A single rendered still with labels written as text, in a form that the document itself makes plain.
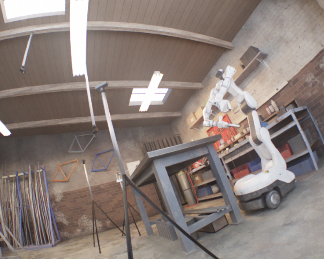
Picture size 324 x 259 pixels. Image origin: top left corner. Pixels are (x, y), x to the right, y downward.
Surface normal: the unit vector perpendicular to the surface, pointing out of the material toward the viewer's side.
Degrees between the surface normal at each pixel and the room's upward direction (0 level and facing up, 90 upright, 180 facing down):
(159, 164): 90
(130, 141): 90
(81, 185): 90
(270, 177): 90
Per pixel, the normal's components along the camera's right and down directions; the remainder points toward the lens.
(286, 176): 0.18, -0.42
